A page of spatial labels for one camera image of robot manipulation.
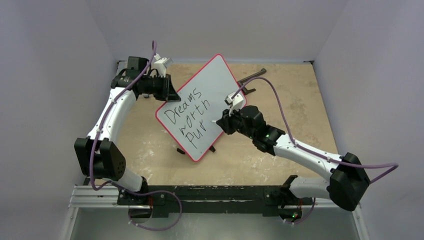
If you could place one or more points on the pink framed whiteboard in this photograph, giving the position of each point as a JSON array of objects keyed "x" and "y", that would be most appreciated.
[{"x": 202, "y": 100}]

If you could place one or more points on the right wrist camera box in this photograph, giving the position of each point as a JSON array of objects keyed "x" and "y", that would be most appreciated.
[{"x": 235, "y": 102}]

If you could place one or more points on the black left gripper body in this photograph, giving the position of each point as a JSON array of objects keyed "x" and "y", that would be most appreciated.
[{"x": 157, "y": 86}]

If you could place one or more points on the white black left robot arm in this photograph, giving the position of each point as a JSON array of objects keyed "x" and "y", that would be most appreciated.
[{"x": 97, "y": 153}]

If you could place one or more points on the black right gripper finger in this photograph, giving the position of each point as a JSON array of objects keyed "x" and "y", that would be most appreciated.
[
  {"x": 224, "y": 120},
  {"x": 225, "y": 126}
]

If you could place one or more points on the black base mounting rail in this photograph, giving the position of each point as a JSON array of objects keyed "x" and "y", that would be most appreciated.
[{"x": 267, "y": 200}]

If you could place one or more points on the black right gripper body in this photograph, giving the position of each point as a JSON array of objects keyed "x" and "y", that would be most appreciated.
[{"x": 232, "y": 122}]

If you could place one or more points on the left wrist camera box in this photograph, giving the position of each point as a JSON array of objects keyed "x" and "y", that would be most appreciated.
[{"x": 161, "y": 64}]

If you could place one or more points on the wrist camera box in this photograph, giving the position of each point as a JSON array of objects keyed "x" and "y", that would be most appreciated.
[
  {"x": 235, "y": 102},
  {"x": 161, "y": 64}
]

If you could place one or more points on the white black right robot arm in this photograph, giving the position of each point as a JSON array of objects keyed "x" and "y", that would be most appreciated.
[{"x": 344, "y": 179}]

